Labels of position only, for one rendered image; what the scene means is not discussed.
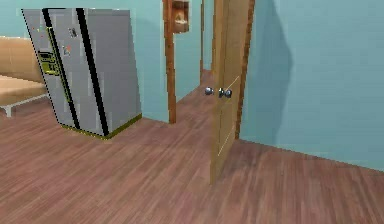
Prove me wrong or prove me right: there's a tan kitchen counter cabinet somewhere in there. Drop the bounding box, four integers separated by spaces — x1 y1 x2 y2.
0 35 48 118

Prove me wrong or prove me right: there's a brown wooden room door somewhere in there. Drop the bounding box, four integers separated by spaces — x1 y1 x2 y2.
209 0 256 186

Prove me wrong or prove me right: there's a brown framed wall picture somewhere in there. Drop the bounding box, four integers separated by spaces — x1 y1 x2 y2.
171 0 191 34

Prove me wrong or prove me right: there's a grey two-door fridge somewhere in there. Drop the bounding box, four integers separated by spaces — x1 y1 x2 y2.
20 7 143 141

